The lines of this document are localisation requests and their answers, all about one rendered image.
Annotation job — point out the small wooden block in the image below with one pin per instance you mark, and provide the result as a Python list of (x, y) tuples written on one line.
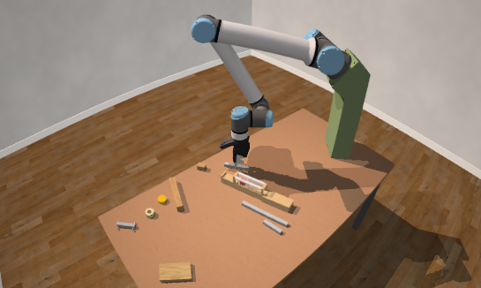
[(201, 166)]

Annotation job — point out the light brown wooden board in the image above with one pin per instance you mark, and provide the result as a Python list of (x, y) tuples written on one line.
[(180, 271)]

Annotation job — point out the orange short cylinder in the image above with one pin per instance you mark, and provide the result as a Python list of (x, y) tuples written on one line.
[(162, 199)]

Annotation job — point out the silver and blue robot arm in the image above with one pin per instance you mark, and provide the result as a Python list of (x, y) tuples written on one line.
[(315, 53)]

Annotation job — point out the light wooden batten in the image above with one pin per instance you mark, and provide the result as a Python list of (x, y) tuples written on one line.
[(176, 194)]

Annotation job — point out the cream roll of tape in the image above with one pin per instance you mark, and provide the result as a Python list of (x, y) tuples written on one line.
[(151, 211)]

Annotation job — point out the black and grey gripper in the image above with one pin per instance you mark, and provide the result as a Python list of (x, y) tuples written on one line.
[(240, 150)]

